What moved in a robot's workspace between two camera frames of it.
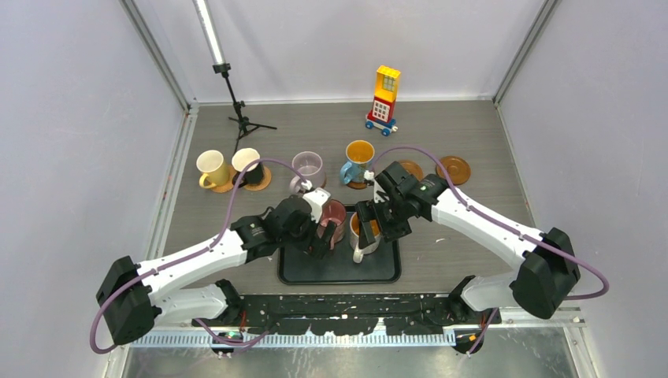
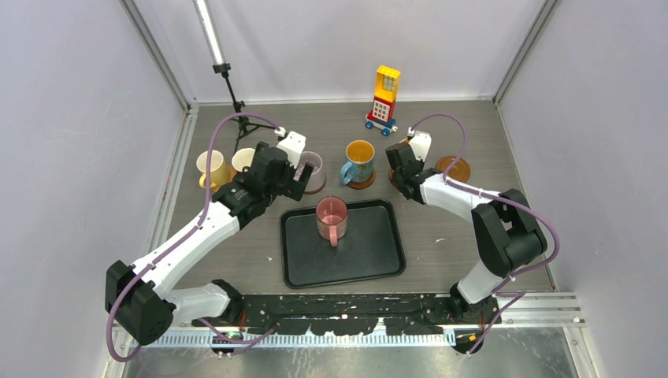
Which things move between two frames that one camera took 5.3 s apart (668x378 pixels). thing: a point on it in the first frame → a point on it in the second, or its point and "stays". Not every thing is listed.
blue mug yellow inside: x=359 y=154 stays
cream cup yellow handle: x=214 y=169 stays
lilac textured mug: x=309 y=164 stays
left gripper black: x=313 y=244 → x=294 y=188
